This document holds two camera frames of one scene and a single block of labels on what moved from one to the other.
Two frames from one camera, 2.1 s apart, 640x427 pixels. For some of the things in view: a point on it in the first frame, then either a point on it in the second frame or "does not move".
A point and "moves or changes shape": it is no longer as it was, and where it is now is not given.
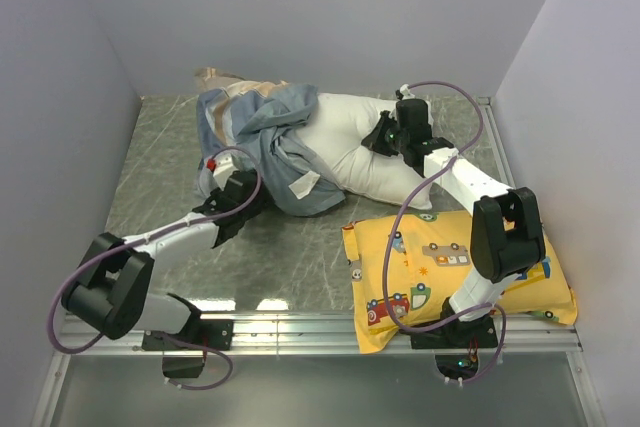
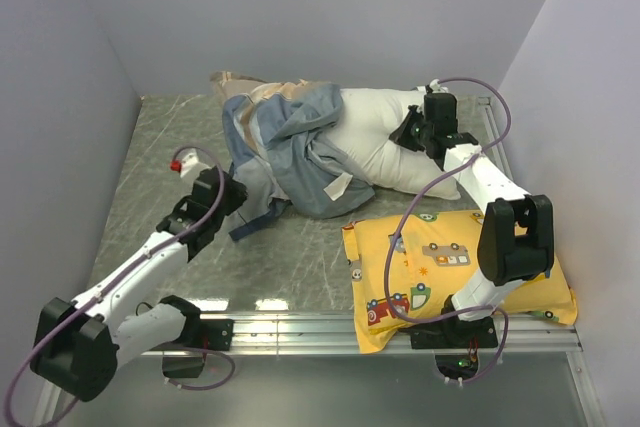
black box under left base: (182, 367) does not move
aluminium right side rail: (497, 140) does not move
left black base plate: (202, 335) does not move
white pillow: (338, 131) moves or changes shape
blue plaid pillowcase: (257, 118) moves or changes shape
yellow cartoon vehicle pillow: (402, 267) does not move
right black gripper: (375, 141) to (401, 135)
